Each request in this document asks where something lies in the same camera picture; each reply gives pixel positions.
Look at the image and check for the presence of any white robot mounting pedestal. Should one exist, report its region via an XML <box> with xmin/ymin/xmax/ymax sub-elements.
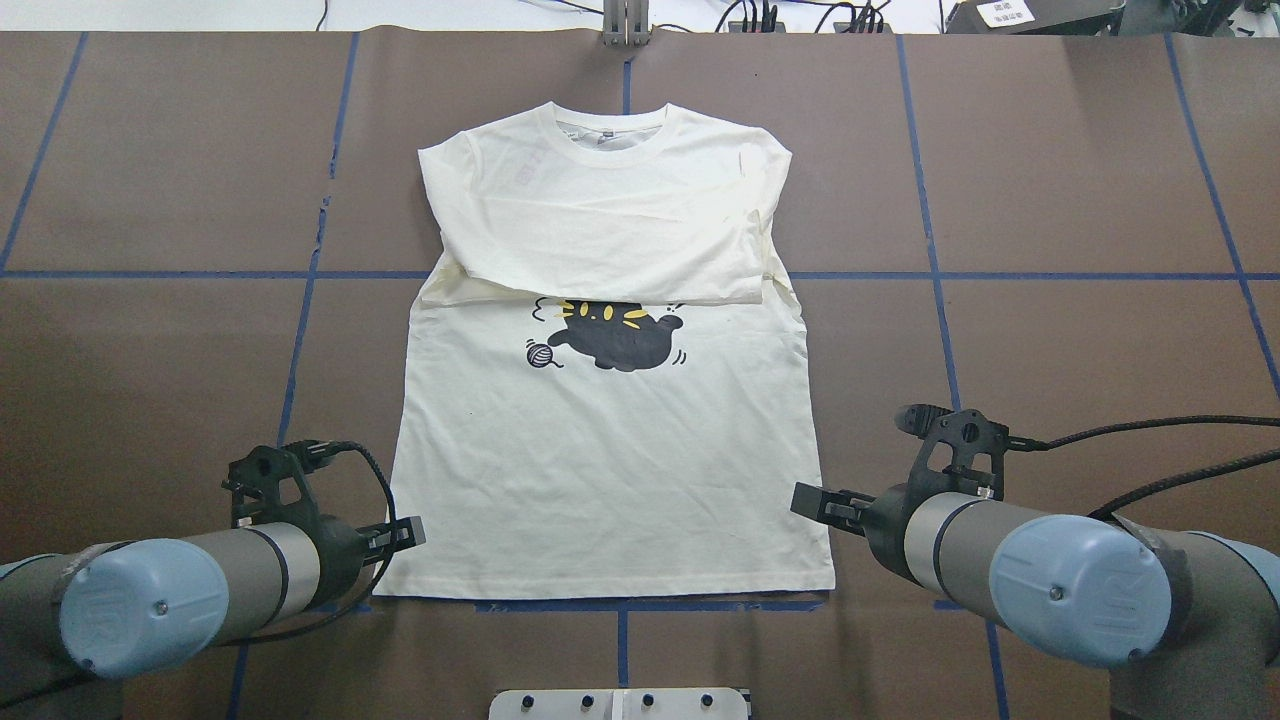
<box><xmin>488</xmin><ymin>687</ymin><xmax>755</xmax><ymax>719</ymax></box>

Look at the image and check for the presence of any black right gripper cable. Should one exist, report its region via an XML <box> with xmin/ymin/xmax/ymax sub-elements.
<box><xmin>1005</xmin><ymin>415</ymin><xmax>1280</xmax><ymax>521</ymax></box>

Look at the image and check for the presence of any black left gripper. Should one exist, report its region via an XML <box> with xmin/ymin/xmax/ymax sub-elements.
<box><xmin>300</xmin><ymin>515</ymin><xmax>426</xmax><ymax>606</ymax></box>

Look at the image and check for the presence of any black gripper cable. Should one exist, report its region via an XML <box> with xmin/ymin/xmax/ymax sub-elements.
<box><xmin>1005</xmin><ymin>415</ymin><xmax>1280</xmax><ymax>521</ymax></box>
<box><xmin>0</xmin><ymin>439</ymin><xmax>399</xmax><ymax>706</ymax></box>

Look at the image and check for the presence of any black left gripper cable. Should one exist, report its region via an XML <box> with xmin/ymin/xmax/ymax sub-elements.
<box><xmin>0</xmin><ymin>439</ymin><xmax>399</xmax><ymax>706</ymax></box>

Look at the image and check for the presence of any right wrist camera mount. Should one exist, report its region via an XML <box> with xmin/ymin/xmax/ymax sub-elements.
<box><xmin>893</xmin><ymin>404</ymin><xmax>1011</xmax><ymax>501</ymax></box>

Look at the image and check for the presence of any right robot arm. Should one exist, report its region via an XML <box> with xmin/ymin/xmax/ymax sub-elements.
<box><xmin>791</xmin><ymin>483</ymin><xmax>1277</xmax><ymax>719</ymax></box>

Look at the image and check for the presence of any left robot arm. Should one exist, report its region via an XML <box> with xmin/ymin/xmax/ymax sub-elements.
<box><xmin>1</xmin><ymin>516</ymin><xmax>425</xmax><ymax>719</ymax></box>

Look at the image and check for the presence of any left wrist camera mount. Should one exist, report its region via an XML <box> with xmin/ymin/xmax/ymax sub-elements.
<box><xmin>221</xmin><ymin>439</ymin><xmax>355</xmax><ymax>530</ymax></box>

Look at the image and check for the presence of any aluminium frame post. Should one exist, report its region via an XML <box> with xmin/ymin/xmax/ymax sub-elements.
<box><xmin>602</xmin><ymin>0</ymin><xmax>652</xmax><ymax>47</ymax></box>

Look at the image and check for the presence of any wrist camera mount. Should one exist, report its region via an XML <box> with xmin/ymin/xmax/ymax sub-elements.
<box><xmin>893</xmin><ymin>404</ymin><xmax>1011</xmax><ymax>501</ymax></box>
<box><xmin>221</xmin><ymin>439</ymin><xmax>355</xmax><ymax>530</ymax></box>

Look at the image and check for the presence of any dark labelled box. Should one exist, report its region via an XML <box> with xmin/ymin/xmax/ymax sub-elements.
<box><xmin>943</xmin><ymin>1</ymin><xmax>1126</xmax><ymax>36</ymax></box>

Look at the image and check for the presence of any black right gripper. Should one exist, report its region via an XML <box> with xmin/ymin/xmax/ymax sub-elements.
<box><xmin>790</xmin><ymin>482</ymin><xmax>919</xmax><ymax>585</ymax></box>

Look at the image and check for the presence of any cream long-sleeve cat shirt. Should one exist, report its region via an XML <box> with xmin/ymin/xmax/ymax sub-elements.
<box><xmin>375</xmin><ymin>102</ymin><xmax>835</xmax><ymax>601</ymax></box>

